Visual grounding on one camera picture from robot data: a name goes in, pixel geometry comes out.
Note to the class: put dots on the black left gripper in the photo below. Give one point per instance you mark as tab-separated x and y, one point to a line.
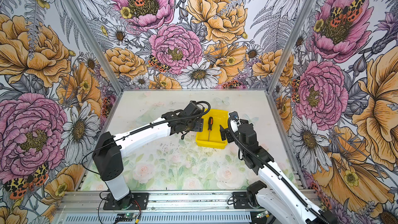
198	125

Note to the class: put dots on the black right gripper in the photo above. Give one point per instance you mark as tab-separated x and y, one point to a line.
227	131

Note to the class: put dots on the orange black handled screwdriver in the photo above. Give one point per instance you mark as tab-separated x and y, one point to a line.
210	124

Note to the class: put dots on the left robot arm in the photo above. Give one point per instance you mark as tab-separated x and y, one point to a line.
194	110

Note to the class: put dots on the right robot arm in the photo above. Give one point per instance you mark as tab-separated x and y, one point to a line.
273	191

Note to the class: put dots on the yellow plastic bin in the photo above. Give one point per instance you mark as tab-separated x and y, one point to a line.
220	118

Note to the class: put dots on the green circuit board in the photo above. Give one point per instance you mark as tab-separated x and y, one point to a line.
128	217

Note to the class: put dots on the aluminium corner post left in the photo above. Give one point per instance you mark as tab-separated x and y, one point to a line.
82	24

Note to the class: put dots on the aluminium corner post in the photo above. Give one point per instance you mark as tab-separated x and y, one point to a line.
302	17
82	24

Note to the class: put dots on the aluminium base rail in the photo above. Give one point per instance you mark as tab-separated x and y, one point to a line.
163	207

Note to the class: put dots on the aluminium corner post right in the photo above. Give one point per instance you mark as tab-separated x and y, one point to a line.
302	17

